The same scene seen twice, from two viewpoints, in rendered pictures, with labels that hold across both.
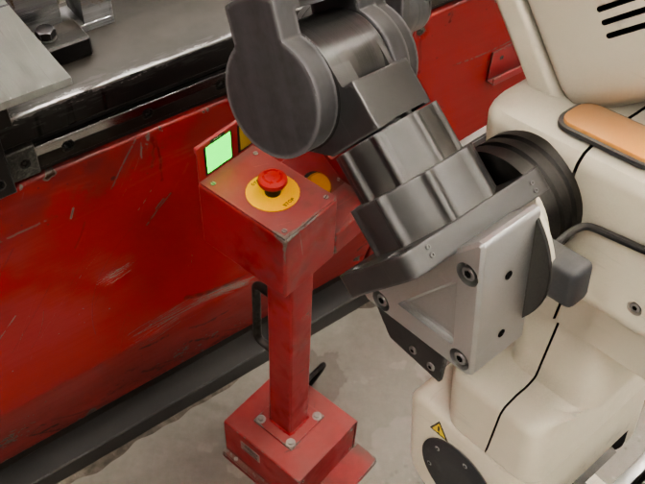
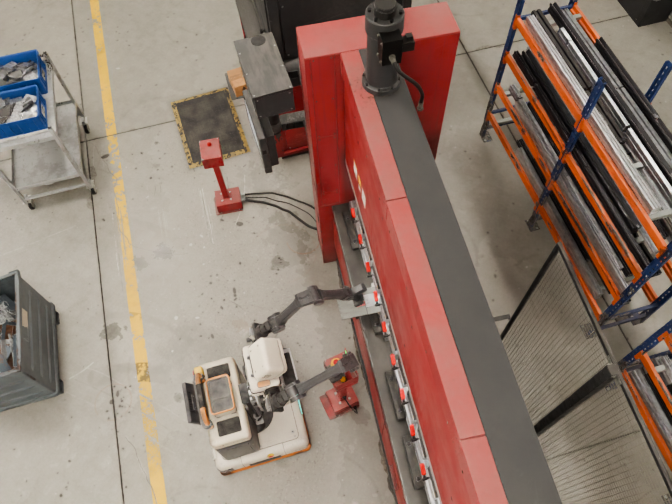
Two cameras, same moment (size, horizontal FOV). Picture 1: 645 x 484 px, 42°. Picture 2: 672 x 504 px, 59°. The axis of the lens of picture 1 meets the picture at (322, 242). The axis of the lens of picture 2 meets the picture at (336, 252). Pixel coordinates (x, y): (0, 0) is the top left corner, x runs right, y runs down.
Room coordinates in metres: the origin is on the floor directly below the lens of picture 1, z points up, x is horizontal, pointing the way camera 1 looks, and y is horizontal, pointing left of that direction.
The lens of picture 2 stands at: (1.41, -0.97, 4.50)
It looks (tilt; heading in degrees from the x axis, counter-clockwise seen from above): 61 degrees down; 119
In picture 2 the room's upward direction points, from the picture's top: 3 degrees counter-clockwise
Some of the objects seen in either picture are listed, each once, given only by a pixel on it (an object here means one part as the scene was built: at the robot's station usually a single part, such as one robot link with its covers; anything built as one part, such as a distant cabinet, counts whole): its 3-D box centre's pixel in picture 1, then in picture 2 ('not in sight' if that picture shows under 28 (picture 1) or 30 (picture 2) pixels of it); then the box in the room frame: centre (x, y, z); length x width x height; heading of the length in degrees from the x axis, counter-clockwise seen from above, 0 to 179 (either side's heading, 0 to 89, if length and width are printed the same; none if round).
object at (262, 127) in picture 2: not in sight; (262, 130); (-0.28, 1.12, 1.42); 0.45 x 0.12 x 0.36; 134
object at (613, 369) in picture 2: not in sight; (547, 422); (2.08, 0.23, 1.00); 0.05 x 0.05 x 2.00; 39
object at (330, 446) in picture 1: (299, 443); (339, 399); (0.81, 0.02, 0.06); 0.25 x 0.20 x 0.12; 52
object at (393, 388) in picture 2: not in sight; (395, 395); (1.22, 0.02, 0.89); 0.30 x 0.05 x 0.03; 129
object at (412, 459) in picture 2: not in sight; (413, 461); (1.47, -0.30, 0.89); 0.30 x 0.05 x 0.03; 129
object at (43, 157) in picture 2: not in sight; (38, 134); (-2.58, 0.87, 0.47); 0.90 x 0.66 x 0.95; 133
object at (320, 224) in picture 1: (290, 186); (340, 370); (0.83, 0.05, 0.75); 0.20 x 0.16 x 0.18; 142
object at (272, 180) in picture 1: (273, 185); not in sight; (0.79, 0.07, 0.79); 0.04 x 0.04 x 0.04
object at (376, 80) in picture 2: not in sight; (392, 54); (0.66, 1.02, 2.53); 0.33 x 0.25 x 0.47; 129
